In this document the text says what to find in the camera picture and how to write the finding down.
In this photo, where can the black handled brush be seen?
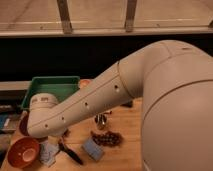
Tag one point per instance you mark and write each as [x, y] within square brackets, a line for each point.
[63, 147]

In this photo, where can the purple bowl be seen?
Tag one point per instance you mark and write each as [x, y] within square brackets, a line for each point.
[23, 126]

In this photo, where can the orange bowl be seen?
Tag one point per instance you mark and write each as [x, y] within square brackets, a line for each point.
[23, 152]

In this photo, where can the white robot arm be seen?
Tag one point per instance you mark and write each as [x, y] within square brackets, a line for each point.
[175, 81]

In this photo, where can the dark grape bunch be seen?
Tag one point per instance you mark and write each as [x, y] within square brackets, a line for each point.
[109, 138]

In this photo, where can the blue sponge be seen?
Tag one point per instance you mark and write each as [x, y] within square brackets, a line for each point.
[92, 149]

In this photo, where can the green plastic tray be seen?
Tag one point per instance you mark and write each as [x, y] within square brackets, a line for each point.
[60, 86]

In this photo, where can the black rectangular block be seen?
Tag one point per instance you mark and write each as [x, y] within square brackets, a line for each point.
[128, 104]

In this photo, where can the grey towel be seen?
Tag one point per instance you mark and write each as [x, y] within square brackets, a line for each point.
[48, 150]

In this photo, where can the small metal cup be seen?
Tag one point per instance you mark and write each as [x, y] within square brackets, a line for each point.
[100, 121]

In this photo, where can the blue box at left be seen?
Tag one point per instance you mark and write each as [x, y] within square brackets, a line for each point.
[8, 123]

